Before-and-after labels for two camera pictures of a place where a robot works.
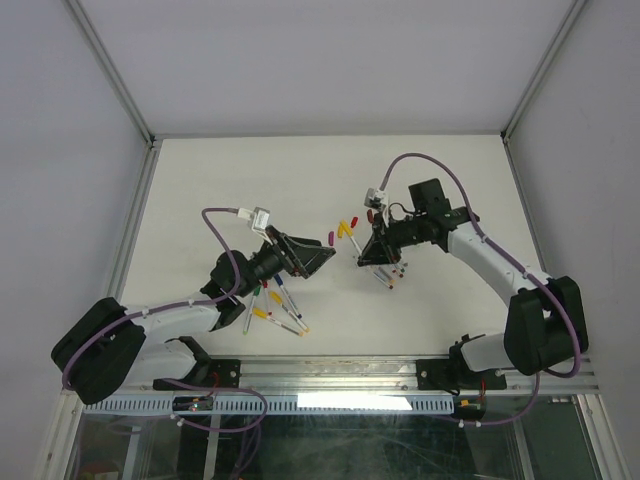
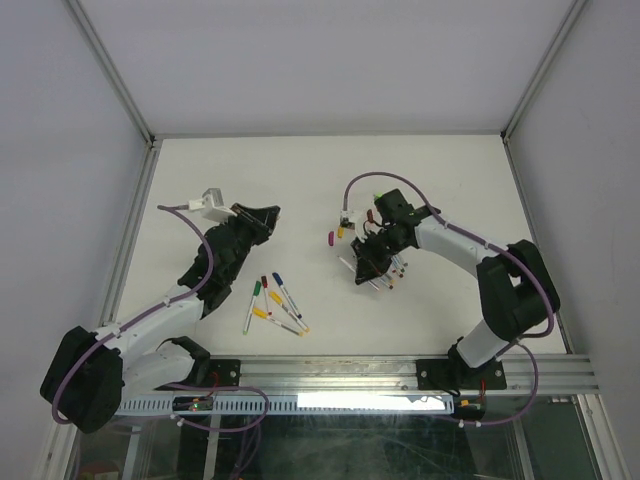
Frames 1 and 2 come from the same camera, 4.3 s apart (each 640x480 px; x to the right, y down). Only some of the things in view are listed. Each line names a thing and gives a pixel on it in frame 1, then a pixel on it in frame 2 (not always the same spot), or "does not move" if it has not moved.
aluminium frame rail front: [363, 376] does not move
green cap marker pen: [255, 295] does not move
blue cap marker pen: [280, 283] does not move
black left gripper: [288, 250] -> [260, 221]
